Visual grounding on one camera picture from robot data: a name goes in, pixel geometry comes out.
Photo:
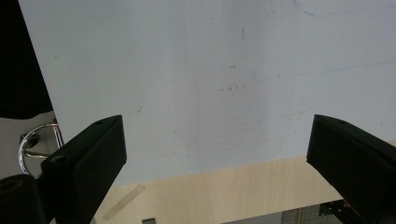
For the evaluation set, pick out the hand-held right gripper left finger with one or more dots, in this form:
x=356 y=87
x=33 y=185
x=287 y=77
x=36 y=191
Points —
x=84 y=168

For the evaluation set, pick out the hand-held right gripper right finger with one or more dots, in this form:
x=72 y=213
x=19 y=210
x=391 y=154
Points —
x=351 y=155

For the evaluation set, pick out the clear tape strip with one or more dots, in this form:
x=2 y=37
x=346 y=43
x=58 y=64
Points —
x=124 y=201

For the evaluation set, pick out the black cloth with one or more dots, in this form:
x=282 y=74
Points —
x=17 y=62

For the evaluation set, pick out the white table mat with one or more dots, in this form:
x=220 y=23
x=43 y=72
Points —
x=202 y=77

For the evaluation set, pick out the black metal bracket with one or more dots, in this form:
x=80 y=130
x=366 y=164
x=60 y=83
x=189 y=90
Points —
x=337 y=210

